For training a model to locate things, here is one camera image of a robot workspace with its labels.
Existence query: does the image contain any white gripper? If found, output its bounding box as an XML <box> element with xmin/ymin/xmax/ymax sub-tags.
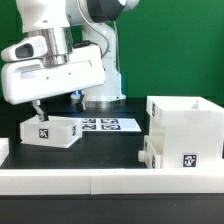
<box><xmin>1</xmin><ymin>45</ymin><xmax>106</xmax><ymax>122</ymax></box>

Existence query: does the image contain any white drawer box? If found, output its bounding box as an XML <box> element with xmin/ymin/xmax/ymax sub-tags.
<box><xmin>20</xmin><ymin>116</ymin><xmax>82</xmax><ymax>148</ymax></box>
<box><xmin>138</xmin><ymin>135</ymin><xmax>164</xmax><ymax>169</ymax></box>

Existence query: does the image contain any white front drawer box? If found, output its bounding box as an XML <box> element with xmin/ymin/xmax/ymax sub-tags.
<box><xmin>138</xmin><ymin>135</ymin><xmax>164</xmax><ymax>169</ymax></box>

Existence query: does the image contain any white drawer cabinet frame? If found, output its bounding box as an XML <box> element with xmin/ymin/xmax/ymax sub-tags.
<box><xmin>146</xmin><ymin>96</ymin><xmax>224</xmax><ymax>169</ymax></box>

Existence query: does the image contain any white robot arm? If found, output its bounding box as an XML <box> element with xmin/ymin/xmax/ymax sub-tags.
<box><xmin>1</xmin><ymin>0</ymin><xmax>139</xmax><ymax>121</ymax></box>

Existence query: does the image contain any marker tag sheet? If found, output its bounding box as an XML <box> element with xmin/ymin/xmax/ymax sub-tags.
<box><xmin>82</xmin><ymin>118</ymin><xmax>141</xmax><ymax>132</ymax></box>

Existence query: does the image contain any white left border rail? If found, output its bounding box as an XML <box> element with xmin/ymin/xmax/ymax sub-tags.
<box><xmin>0</xmin><ymin>138</ymin><xmax>9</xmax><ymax>166</ymax></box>

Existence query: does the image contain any white border rail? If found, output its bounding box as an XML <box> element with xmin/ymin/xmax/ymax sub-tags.
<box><xmin>0</xmin><ymin>138</ymin><xmax>9</xmax><ymax>166</ymax></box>
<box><xmin>0</xmin><ymin>169</ymin><xmax>224</xmax><ymax>195</ymax></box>

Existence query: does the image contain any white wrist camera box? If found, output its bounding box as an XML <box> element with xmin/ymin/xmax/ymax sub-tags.
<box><xmin>1</xmin><ymin>36</ymin><xmax>48</xmax><ymax>62</ymax></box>

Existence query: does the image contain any white front border rail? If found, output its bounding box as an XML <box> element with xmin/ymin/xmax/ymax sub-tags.
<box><xmin>0</xmin><ymin>169</ymin><xmax>224</xmax><ymax>195</ymax></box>

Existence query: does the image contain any white cable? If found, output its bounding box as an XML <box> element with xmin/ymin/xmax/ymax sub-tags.
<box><xmin>76</xmin><ymin>0</ymin><xmax>111</xmax><ymax>58</ymax></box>

